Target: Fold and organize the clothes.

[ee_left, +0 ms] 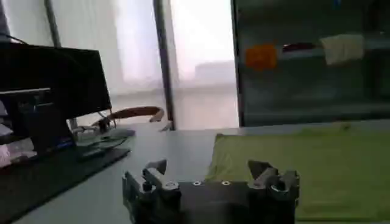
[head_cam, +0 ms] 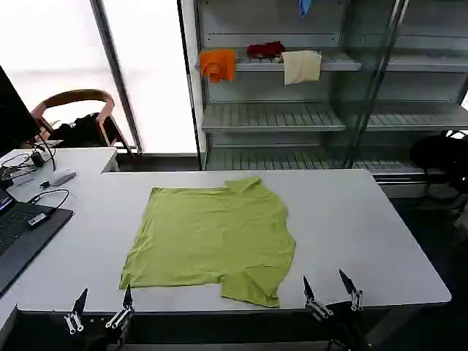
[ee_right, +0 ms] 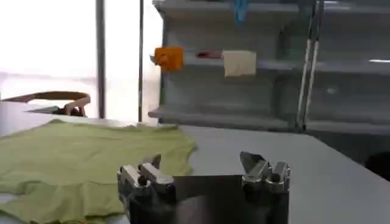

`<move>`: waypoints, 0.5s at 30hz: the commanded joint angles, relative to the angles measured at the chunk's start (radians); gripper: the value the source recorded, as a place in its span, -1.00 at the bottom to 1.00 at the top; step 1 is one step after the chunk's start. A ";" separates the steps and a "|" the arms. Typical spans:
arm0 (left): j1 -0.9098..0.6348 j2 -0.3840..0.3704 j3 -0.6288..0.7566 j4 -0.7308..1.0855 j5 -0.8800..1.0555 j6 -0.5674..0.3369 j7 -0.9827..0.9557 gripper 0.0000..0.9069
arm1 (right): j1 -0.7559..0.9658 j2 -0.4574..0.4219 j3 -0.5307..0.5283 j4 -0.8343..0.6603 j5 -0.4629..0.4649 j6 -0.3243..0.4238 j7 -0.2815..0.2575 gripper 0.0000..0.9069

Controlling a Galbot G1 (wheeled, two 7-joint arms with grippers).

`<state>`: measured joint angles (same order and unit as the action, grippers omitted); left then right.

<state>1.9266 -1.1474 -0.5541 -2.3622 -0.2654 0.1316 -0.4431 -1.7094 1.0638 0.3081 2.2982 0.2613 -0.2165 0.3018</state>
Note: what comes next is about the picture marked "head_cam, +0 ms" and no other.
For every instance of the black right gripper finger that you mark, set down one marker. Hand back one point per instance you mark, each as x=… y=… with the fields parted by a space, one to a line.
x=309 y=294
x=348 y=284

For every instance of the white computer mouse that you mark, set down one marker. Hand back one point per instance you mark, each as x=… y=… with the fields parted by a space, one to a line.
x=61 y=176

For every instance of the dark grey laptop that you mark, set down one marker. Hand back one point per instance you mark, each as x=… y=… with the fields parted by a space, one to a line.
x=22 y=234

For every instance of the green polo shirt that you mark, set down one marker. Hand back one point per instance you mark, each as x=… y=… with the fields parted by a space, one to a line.
x=212 y=237

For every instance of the grey slanted window post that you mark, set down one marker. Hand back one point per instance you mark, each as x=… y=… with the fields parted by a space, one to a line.
x=117 y=77

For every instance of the black clothes pile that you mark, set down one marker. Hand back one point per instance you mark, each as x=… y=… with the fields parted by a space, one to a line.
x=82 y=131

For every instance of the black power adapter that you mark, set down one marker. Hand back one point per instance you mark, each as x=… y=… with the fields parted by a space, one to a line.
x=37 y=159

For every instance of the grey metal shelf rack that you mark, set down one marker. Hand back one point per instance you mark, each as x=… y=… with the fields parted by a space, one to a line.
x=270 y=117

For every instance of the black backpack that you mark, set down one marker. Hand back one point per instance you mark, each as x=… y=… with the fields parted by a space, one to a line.
x=437 y=151

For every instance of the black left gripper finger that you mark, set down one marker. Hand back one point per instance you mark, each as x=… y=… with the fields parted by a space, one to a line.
x=127 y=300
x=78 y=305

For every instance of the brown wooden chair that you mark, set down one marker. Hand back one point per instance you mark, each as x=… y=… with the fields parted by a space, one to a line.
x=78 y=96

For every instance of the silver usb dongle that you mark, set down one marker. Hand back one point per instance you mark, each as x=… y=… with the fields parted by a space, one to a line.
x=38 y=220

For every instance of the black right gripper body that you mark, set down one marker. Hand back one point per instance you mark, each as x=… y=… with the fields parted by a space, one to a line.
x=349 y=325

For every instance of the small black connector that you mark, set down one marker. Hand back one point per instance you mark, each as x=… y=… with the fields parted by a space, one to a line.
x=44 y=184

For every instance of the black computer monitor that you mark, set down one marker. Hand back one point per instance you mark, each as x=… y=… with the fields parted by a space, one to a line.
x=12 y=117

